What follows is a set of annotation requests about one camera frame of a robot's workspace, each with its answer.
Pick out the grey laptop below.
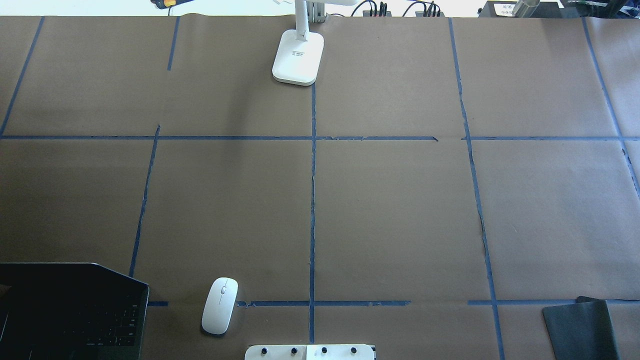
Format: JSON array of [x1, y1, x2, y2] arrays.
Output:
[[0, 262, 150, 360]]

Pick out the black mouse pad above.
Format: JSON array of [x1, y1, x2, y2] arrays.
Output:
[[542, 296, 621, 360]]

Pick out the white desk lamp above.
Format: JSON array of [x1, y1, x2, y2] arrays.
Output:
[[271, 0, 356, 86]]

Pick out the white computer mouse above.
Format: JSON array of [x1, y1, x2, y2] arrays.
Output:
[[201, 277, 239, 336]]

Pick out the orange black tool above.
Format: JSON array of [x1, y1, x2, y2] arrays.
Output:
[[150, 0, 192, 10]]

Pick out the black box with label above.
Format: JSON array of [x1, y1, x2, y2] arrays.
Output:
[[477, 0, 563, 19]]

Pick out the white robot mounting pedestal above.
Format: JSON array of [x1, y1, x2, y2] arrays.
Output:
[[244, 343, 377, 360]]

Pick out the black power strip cables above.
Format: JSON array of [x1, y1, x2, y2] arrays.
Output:
[[350, 0, 446, 18]]

